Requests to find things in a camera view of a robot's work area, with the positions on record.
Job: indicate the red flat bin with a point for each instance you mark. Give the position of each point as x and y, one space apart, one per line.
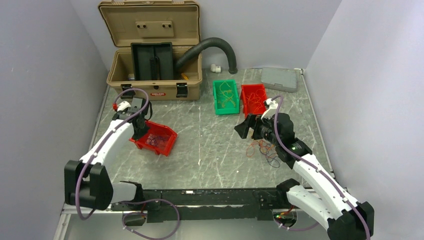
160 139

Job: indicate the tan plastic toolbox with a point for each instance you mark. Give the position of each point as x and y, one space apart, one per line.
150 37

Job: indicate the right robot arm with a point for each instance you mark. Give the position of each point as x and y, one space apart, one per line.
339 213

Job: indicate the yellow tool in toolbox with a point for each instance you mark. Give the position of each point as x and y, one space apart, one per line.
184 76

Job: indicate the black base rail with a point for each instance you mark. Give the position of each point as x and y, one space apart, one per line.
262 204

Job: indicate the red plastic bin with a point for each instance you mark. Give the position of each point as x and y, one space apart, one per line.
253 97

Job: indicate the white pipe elbow fitting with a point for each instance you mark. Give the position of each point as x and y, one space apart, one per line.
215 68

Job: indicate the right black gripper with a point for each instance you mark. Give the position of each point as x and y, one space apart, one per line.
252 121

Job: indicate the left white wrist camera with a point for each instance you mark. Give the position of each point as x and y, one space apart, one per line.
121 107

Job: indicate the black toolbox tray insert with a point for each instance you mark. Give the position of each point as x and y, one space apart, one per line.
152 61

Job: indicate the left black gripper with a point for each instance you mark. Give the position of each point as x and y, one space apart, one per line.
137 135

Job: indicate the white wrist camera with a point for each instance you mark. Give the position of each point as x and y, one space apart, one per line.
121 107
271 108

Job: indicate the aluminium frame profile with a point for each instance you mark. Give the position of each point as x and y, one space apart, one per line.
65 218

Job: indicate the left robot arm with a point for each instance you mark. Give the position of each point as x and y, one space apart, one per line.
87 182

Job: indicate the green plastic bin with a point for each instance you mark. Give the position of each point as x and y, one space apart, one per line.
226 97

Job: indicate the grey plastic case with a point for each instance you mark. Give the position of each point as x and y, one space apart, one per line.
281 79

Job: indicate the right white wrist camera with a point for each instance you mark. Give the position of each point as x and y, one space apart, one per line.
271 108

